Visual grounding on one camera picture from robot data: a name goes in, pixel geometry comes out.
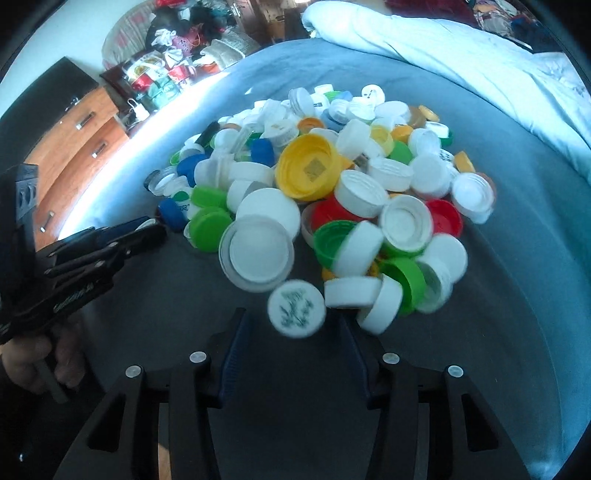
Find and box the blue bed blanket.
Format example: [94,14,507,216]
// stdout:
[60,39,591,480]

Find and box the pile of plastic bottle caps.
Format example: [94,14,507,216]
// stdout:
[143,83,497,335]

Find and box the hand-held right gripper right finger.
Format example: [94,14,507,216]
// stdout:
[339,316,532,480]

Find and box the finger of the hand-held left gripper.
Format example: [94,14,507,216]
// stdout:
[39,217,158,271]
[44,224,168,301]

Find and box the dark red cloth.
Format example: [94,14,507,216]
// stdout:
[385,0,478,26]

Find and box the pile of household clutter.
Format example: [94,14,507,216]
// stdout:
[99,0,259,121]

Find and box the light blue duvet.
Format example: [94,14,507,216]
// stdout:
[302,0,591,163]

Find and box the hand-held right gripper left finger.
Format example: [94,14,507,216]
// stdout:
[53,307,252,480]

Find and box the pile of clothes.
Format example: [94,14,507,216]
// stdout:
[475,0,566,52]

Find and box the white bottle cap green print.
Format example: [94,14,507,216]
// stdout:
[268,279,328,340]

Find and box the wooden chest of drawers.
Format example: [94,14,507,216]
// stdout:
[0,58,132,252]

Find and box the wooden cabinet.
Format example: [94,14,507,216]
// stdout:
[228,0,308,44]

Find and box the person's left hand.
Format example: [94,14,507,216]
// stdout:
[0,320,87,394]

